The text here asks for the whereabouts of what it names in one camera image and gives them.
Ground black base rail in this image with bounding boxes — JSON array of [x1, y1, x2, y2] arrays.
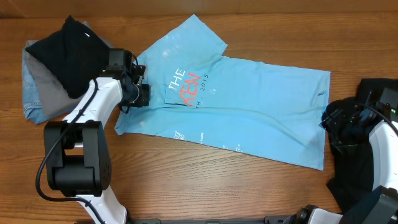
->
[[126, 216, 294, 224]]

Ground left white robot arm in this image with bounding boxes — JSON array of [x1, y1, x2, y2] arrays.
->
[[35, 49, 150, 223]]

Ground folded black garment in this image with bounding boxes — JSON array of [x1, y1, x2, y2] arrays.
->
[[26, 16, 110, 98]]

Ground folded blue jeans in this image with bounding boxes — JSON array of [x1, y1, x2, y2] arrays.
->
[[22, 49, 81, 124]]

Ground folded grey garment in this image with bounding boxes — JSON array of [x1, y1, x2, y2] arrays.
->
[[25, 16, 110, 116]]

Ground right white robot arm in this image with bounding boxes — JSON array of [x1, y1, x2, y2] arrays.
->
[[264, 87, 397, 223]]

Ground light blue printed t-shirt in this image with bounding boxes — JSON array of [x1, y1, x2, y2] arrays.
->
[[115, 16, 330, 170]]

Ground black garment pile right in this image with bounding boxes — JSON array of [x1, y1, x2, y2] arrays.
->
[[326, 78, 397, 213]]

